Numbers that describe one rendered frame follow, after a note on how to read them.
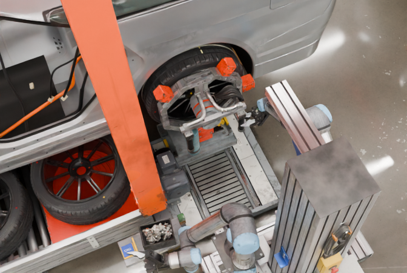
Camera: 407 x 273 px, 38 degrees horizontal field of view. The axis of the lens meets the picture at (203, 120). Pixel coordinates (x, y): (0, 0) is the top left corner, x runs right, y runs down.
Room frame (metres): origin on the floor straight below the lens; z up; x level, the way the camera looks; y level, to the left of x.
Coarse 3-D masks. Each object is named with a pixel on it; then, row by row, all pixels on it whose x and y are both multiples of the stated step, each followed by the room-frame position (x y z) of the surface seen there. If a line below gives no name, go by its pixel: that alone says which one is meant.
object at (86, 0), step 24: (72, 0) 1.33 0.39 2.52; (96, 0) 1.35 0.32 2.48; (72, 24) 1.32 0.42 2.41; (96, 24) 1.34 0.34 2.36; (96, 48) 1.34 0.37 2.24; (120, 48) 1.36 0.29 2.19; (96, 72) 1.33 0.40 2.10; (120, 72) 1.35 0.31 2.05; (120, 96) 1.34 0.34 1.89; (120, 120) 1.33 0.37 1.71; (120, 144) 1.32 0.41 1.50; (144, 144) 1.36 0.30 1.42; (144, 168) 1.35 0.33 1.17; (144, 192) 1.33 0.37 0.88; (144, 216) 1.32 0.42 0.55
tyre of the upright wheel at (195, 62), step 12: (204, 48) 2.10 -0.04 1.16; (216, 48) 2.12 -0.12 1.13; (168, 60) 2.04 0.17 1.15; (180, 60) 2.02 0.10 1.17; (192, 60) 2.01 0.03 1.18; (204, 60) 2.01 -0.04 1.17; (216, 60) 2.03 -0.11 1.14; (156, 72) 2.01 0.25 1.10; (168, 72) 1.97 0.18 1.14; (180, 72) 1.95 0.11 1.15; (192, 72) 1.97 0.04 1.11; (240, 72) 2.07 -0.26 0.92; (156, 84) 1.93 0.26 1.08; (168, 84) 1.92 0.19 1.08; (144, 96) 1.95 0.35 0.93; (156, 108) 1.89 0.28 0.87; (156, 120) 1.89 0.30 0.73
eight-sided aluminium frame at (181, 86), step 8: (200, 72) 1.96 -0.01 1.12; (208, 72) 1.96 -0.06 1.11; (216, 72) 1.95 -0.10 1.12; (184, 80) 1.92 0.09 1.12; (192, 80) 1.93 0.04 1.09; (200, 80) 1.91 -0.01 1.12; (208, 80) 1.92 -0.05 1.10; (224, 80) 1.95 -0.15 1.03; (232, 80) 1.96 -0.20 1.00; (240, 80) 1.98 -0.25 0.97; (176, 88) 1.90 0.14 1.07; (184, 88) 1.86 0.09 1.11; (240, 88) 1.98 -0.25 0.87; (176, 96) 1.85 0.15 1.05; (160, 104) 1.85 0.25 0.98; (168, 104) 1.83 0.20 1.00; (224, 104) 1.99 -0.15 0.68; (232, 104) 1.96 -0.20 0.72; (160, 112) 1.82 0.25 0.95; (160, 120) 1.86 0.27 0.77; (168, 120) 1.83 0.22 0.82; (176, 120) 1.89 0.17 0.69; (192, 120) 1.93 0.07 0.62; (168, 128) 1.82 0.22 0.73; (176, 128) 1.84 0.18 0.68
